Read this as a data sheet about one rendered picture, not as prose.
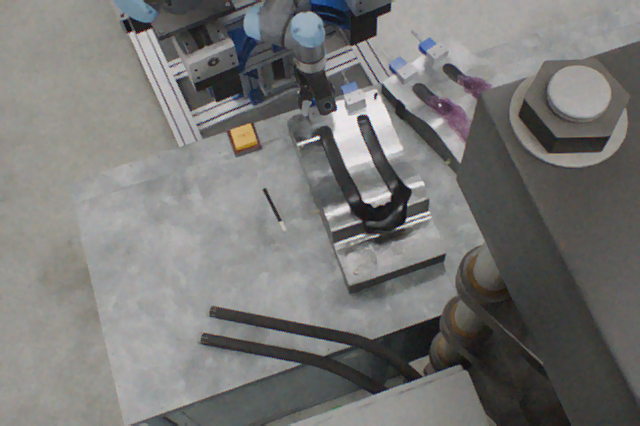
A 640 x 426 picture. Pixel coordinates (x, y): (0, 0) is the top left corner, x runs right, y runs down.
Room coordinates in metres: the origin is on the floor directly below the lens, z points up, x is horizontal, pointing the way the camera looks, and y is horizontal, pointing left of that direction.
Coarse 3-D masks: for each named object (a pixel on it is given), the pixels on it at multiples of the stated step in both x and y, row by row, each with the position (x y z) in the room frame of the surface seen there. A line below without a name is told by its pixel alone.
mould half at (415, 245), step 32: (352, 128) 1.03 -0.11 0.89; (384, 128) 1.02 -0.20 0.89; (320, 160) 0.94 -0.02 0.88; (352, 160) 0.93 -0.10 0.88; (320, 192) 0.84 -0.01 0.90; (384, 192) 0.81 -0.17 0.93; (416, 192) 0.80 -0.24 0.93; (352, 224) 0.73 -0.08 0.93; (416, 224) 0.74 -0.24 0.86; (352, 256) 0.67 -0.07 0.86; (384, 256) 0.67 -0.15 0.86; (416, 256) 0.66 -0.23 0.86; (352, 288) 0.60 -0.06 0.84
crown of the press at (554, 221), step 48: (624, 48) 0.44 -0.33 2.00; (480, 96) 0.40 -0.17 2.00; (528, 96) 0.37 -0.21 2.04; (576, 96) 0.36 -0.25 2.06; (624, 96) 0.36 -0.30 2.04; (480, 144) 0.38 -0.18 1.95; (528, 144) 0.34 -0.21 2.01; (576, 144) 0.32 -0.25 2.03; (624, 144) 0.33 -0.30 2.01; (480, 192) 0.35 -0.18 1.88; (528, 192) 0.29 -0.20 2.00; (576, 192) 0.29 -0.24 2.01; (624, 192) 0.28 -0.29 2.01; (528, 240) 0.26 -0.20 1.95; (576, 240) 0.24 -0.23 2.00; (624, 240) 0.23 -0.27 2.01; (528, 288) 0.23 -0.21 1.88; (576, 288) 0.19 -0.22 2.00; (624, 288) 0.19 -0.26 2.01; (576, 336) 0.16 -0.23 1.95; (624, 336) 0.14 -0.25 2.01; (576, 384) 0.13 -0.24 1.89; (624, 384) 0.10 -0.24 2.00
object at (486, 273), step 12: (480, 252) 0.37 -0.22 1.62; (480, 264) 0.36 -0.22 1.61; (492, 264) 0.34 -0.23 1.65; (480, 276) 0.35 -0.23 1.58; (492, 276) 0.34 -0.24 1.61; (492, 288) 0.34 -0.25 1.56; (504, 288) 0.34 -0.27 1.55; (456, 312) 0.37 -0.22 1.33; (468, 312) 0.35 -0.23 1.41; (456, 324) 0.36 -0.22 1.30; (468, 324) 0.34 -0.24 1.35; (480, 324) 0.34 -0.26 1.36; (444, 348) 0.36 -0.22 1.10; (456, 360) 0.34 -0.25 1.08; (420, 372) 0.38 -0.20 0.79; (432, 372) 0.37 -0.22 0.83
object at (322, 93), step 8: (312, 80) 1.07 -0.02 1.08; (320, 80) 1.07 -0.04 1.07; (312, 88) 1.05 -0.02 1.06; (320, 88) 1.05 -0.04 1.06; (328, 88) 1.05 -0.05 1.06; (320, 96) 1.03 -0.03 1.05; (328, 96) 1.03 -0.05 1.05; (320, 104) 1.02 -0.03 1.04; (328, 104) 1.01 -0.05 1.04; (336, 104) 1.02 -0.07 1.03; (320, 112) 1.00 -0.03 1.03; (328, 112) 1.00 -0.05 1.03
